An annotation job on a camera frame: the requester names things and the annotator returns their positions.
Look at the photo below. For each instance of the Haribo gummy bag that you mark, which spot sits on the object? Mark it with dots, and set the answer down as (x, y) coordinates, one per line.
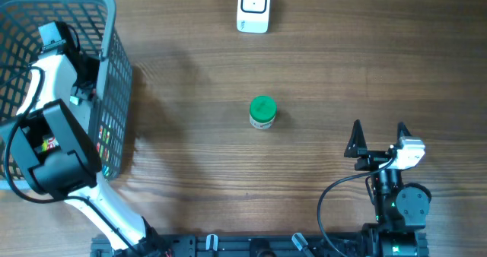
(48, 144)

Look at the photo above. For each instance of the grey plastic shopping basket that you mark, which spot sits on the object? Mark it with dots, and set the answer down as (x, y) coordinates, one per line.
(93, 29)

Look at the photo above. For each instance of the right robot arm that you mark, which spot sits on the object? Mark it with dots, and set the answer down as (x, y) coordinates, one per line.
(401, 209)

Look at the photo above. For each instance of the white barcode scanner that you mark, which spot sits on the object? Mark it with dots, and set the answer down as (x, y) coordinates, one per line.
(253, 16)

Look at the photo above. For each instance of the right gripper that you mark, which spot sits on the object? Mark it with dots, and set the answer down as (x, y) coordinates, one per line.
(357, 147)

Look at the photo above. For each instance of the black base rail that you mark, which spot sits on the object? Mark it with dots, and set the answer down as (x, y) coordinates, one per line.
(350, 244)

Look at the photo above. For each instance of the green lid jar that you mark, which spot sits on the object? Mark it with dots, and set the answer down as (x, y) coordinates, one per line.
(262, 111)

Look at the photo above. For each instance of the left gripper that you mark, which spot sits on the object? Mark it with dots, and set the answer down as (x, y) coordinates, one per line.
(94, 61)

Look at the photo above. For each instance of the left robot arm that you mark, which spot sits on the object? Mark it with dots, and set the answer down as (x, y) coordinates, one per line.
(56, 156)

